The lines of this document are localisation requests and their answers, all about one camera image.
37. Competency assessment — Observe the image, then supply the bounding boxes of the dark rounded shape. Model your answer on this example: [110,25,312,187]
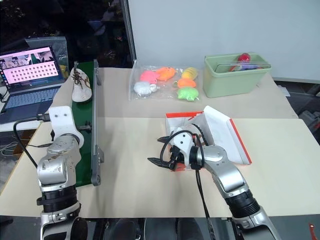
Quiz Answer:
[176,217,205,240]
[104,217,141,240]

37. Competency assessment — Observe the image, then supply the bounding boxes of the orange and white shoebox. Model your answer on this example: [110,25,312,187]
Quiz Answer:
[164,105,253,174]

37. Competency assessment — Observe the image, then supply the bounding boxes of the black equipment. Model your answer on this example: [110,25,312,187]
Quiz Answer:
[289,83,320,147]

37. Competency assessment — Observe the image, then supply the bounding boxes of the brown cardboard box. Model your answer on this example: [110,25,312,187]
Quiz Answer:
[11,130,34,158]

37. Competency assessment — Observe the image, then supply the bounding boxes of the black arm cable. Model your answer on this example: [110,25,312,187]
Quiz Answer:
[13,113,52,170]
[159,133,214,240]

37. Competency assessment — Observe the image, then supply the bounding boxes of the purple and orange toy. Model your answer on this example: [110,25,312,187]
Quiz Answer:
[228,63,262,73]

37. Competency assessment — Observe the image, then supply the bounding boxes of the green conveyor belt grey frame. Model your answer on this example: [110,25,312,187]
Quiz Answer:
[70,59,105,188]

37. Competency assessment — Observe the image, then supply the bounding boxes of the open laptop computer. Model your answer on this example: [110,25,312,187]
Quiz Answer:
[0,44,66,125]

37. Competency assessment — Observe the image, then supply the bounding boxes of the clear plastic toy bag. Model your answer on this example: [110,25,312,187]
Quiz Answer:
[128,59,202,102]

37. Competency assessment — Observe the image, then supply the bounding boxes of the white shoe with black sole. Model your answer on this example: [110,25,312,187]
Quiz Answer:
[174,121,210,149]

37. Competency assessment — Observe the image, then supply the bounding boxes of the white shoe with brown laces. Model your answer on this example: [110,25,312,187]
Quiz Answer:
[71,67,94,103]

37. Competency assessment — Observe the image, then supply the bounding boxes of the small orange soft toy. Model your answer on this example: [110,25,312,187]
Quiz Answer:
[175,78,197,89]

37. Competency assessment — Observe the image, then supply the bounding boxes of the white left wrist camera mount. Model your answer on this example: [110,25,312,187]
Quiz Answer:
[48,105,85,147]

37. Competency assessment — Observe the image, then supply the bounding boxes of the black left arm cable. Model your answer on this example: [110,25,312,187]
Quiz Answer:
[13,113,52,170]

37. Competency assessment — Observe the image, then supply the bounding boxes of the yellow soft toy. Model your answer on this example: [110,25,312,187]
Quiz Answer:
[180,66,200,80]

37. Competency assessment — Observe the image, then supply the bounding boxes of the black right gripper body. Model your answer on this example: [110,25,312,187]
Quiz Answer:
[167,144,186,170]

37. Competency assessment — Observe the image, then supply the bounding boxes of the large orange soft toy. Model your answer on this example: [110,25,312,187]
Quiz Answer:
[155,65,178,82]

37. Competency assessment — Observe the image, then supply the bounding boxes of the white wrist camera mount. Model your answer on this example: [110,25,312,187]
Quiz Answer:
[48,105,85,147]
[171,127,199,164]

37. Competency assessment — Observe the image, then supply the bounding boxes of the pink soft toy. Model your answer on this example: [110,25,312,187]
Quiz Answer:
[140,70,159,84]

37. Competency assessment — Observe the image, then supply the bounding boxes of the light green plastic bin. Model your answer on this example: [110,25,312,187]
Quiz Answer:
[202,52,272,99]

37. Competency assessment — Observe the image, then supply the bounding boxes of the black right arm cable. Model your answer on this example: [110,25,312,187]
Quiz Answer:
[159,133,214,240]

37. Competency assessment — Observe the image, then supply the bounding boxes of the white soft toy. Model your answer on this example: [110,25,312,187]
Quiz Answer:
[133,80,161,96]

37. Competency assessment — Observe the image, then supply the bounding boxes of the white paper slips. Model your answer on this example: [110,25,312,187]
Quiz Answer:
[276,84,291,97]

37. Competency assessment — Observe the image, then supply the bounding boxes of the green soft toy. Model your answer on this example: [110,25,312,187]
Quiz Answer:
[176,86,200,102]

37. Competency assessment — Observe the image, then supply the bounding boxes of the grey metal partition post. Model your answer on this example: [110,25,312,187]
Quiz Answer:
[123,0,137,68]

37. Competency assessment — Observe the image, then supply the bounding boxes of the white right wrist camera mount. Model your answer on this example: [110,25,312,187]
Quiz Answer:
[171,127,199,164]

